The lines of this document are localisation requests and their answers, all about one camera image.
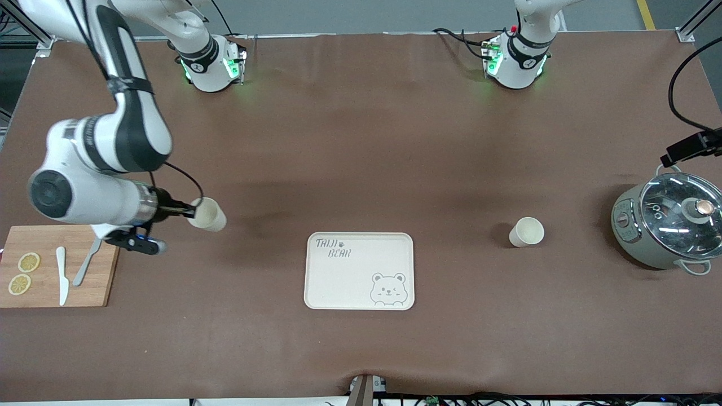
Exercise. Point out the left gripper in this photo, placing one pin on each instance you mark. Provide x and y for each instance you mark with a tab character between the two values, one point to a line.
713	140

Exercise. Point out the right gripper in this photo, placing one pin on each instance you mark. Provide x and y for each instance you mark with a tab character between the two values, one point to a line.
165	205

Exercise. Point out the white IKEA cup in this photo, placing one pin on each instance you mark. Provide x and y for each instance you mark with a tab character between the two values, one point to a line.
210	215
527	232

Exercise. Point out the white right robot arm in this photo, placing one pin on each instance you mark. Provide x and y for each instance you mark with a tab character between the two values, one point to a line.
90	197

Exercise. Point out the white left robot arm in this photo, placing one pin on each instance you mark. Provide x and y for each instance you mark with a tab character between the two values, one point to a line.
516	67

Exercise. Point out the glass pot lid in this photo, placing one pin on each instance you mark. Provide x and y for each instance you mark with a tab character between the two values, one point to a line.
677	217

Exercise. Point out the grey-green electric cooking pot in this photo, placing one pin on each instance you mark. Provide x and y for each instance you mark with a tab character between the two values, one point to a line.
629	231

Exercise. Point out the grey plastic knife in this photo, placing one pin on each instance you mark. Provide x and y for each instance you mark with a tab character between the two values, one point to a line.
83	268

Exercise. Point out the white plastic knife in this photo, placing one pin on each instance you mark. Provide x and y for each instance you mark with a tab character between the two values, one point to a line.
62	276

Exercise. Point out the wooden cutting board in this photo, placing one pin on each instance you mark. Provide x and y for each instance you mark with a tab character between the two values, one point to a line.
45	293

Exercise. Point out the yellow lemon slice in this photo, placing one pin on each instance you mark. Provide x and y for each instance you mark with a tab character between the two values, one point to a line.
20	285
29	262

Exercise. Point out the cream bear print tray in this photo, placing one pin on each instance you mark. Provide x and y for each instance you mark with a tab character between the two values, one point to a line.
350	285

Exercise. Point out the brown table cover mat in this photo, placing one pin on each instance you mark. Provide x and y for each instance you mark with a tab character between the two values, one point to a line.
361	141

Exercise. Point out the aluminium frame post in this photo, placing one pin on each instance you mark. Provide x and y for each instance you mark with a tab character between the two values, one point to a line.
45	45
685	35

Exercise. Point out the aluminium table edge rail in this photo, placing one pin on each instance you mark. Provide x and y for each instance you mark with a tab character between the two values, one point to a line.
158	38

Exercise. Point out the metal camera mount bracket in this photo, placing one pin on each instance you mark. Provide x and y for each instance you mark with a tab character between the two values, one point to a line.
362	392

